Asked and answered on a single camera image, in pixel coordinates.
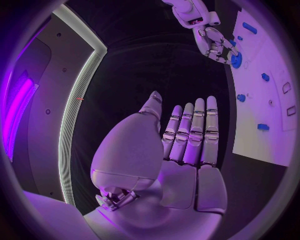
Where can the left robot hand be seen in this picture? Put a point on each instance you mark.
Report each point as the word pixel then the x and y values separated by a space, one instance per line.
pixel 140 150

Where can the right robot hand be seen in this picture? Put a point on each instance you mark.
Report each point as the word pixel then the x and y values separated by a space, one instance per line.
pixel 211 40

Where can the large blue gear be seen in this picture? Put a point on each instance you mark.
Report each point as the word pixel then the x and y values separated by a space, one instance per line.
pixel 236 61

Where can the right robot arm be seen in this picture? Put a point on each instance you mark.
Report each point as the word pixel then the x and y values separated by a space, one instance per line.
pixel 185 9

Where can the white task board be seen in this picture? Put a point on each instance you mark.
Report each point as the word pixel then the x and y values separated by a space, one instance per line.
pixel 257 146

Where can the small blue peg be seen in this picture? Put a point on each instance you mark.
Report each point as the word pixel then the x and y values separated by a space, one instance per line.
pixel 265 77
pixel 239 38

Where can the blue short cylinder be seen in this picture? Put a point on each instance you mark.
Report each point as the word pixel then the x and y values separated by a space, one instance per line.
pixel 249 28

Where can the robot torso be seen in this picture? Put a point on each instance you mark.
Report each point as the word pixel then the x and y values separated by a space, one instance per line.
pixel 58 93

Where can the blue plug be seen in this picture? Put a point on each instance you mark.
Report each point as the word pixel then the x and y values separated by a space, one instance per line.
pixel 263 127

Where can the glowing light bar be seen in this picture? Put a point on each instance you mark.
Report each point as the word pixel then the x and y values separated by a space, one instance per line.
pixel 21 97

